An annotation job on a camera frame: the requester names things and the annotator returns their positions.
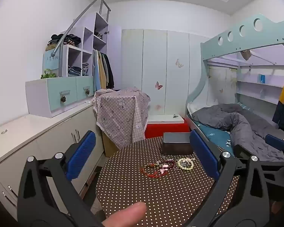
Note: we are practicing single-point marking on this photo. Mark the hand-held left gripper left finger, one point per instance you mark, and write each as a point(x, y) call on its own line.
point(81, 156)

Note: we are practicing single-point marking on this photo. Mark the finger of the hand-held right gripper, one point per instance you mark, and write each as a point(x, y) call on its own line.
point(274, 141)
point(242, 152)

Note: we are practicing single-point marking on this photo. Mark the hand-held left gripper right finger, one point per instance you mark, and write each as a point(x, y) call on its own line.
point(203, 153)

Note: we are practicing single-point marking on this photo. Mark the dark metal box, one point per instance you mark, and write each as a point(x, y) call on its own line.
point(176, 146)

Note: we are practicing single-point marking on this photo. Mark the pink bunny pendant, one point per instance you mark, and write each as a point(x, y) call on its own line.
point(165, 166)

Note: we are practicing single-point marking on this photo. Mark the teal bed sheet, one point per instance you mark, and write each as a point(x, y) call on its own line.
point(215, 134)

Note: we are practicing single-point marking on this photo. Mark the grey duvet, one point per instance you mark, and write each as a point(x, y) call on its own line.
point(241, 123)

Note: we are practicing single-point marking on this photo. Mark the red storage box white lid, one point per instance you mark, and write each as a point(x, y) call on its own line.
point(165, 128)

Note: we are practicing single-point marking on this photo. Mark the small dark clip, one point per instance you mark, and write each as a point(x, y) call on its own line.
point(175, 116)

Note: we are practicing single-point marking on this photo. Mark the bear print checked cloth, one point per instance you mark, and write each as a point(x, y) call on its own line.
point(123, 113)

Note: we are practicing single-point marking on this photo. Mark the brown polka dot tablecloth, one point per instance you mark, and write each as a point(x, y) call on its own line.
point(156, 194)

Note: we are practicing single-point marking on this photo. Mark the white low cabinet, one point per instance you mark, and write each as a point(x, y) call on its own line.
point(26, 127)

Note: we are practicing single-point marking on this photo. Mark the small blue box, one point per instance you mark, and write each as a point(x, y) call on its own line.
point(262, 78)

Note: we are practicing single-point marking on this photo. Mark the teal drawer step cabinet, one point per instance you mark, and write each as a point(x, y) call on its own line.
point(37, 94)

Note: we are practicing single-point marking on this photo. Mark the small metal trinket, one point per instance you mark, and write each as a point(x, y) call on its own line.
point(4, 131)

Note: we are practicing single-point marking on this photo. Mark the pink butterfly sticker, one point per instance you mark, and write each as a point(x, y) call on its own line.
point(158, 85)

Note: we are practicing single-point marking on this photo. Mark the light blue hanging garment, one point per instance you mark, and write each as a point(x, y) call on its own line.
point(96, 73)

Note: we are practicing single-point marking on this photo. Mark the folded jeans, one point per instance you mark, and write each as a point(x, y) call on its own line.
point(74, 71)
point(85, 68)

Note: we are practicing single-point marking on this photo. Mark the yellow hanging garment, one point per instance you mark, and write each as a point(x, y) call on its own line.
point(101, 71)

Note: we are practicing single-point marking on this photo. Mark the green plant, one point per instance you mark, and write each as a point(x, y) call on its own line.
point(48, 74)

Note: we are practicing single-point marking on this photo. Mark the pale butterfly sticker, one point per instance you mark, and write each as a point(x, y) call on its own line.
point(179, 63)

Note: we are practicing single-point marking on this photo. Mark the light blue storage box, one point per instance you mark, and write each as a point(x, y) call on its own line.
point(51, 61)

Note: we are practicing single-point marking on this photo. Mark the white wardrobe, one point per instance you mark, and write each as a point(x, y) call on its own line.
point(153, 59)

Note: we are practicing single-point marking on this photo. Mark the teal bunk bed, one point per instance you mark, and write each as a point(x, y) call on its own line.
point(239, 40)

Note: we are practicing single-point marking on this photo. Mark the pile of dark clothes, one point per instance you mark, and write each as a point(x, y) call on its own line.
point(64, 39)

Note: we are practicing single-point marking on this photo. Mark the lilac cube shelf unit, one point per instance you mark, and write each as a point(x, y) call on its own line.
point(87, 35)

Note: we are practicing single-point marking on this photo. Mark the grey metal handrail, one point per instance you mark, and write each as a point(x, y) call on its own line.
point(85, 14)

